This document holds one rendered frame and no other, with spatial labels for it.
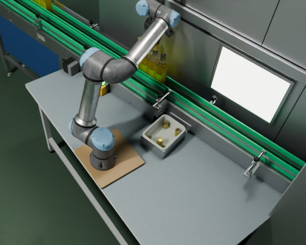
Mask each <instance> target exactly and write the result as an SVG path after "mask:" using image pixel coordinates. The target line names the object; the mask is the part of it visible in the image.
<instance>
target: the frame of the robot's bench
mask: <svg viewBox="0 0 306 245"><path fill-rule="evenodd" d="M38 106H39V105H38ZM39 111H40V115H41V119H42V123H43V127H44V132H45V136H46V140H47V145H48V149H49V152H50V153H54V152H55V151H56V153H57V154H58V156H59V157H60V159H61V160H62V161H63V163H64V164H65V165H66V167H67V168H68V170H69V171H70V173H71V174H72V175H73V177H74V178H75V180H76V181H77V183H78V184H79V186H80V187H81V188H82V190H83V191H84V193H85V194H86V196H87V197H88V199H89V200H90V201H91V203H92V204H93V206H94V207H95V209H96V210H97V211H98V213H99V214H100V216H101V217H102V219H103V220H104V221H105V223H106V224H107V226H108V227H109V228H110V230H111V231H112V233H113V234H114V236H115V237H116V239H117V240H118V241H119V243H120V244H121V245H128V244H127V243H126V241H125V240H124V238H123V237H122V235H121V234H120V233H119V231H118V230H117V228H116V227H115V226H114V224H113V223H112V221H111V220H110V219H109V217H108V216H107V214H106V213H105V212H104V210H103V209H102V207H101V206H100V204H99V203H98V201H97V200H96V199H95V197H94V196H93V194H92V193H91V192H90V190H89V189H88V187H87V186H86V185H85V183H84V182H83V181H82V179H81V178H80V176H79V175H78V174H77V172H76V171H75V169H74V168H73V167H72V165H71V164H70V162H69V161H68V159H67V158H66V156H65V155H64V154H63V152H62V151H61V149H60V148H59V147H58V145H57V144H56V142H55V141H54V140H53V138H52V134H51V127H50V123H49V118H48V117H47V116H46V114H45V113H44V112H43V110H42V109H41V107H40V106H39Z"/></svg>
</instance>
